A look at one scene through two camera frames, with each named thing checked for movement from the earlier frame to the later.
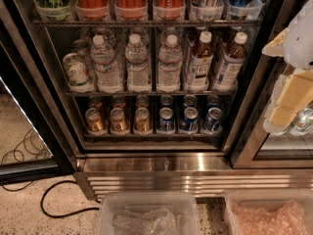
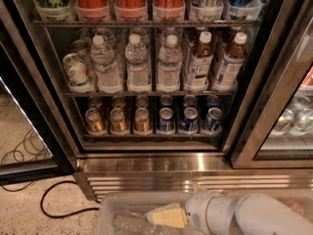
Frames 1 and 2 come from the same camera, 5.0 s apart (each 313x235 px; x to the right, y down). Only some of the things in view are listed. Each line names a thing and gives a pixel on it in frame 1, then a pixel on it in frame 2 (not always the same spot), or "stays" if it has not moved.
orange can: [142, 119] stays
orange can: [118, 101] stays
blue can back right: [212, 101] stays
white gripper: [299, 46] to [203, 210]
